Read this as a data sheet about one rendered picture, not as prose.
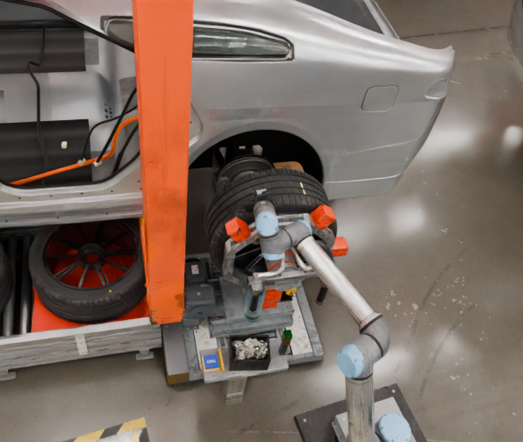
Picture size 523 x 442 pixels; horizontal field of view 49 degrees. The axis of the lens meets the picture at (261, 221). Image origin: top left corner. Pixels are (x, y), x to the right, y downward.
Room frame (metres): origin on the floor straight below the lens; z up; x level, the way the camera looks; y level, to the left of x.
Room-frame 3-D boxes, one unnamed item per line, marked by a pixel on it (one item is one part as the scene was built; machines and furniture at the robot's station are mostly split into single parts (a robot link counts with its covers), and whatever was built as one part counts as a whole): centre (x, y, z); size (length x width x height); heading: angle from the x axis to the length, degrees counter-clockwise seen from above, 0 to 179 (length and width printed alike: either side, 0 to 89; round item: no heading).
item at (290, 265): (1.66, -0.14, 0.85); 0.21 x 0.14 x 0.14; 21
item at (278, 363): (1.35, -0.05, 0.44); 0.43 x 0.17 x 0.03; 111
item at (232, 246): (1.73, -0.11, 0.85); 0.54 x 0.07 x 0.54; 111
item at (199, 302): (1.83, 0.31, 0.26); 0.42 x 0.18 x 0.35; 21
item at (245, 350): (1.35, -0.06, 0.51); 0.20 x 0.14 x 0.13; 102
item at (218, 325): (1.87, 0.00, 0.13); 0.50 x 0.36 x 0.10; 111
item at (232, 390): (1.33, -0.02, 0.21); 0.10 x 0.10 x 0.42; 21
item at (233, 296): (1.89, -0.05, 0.32); 0.40 x 0.30 x 0.28; 111
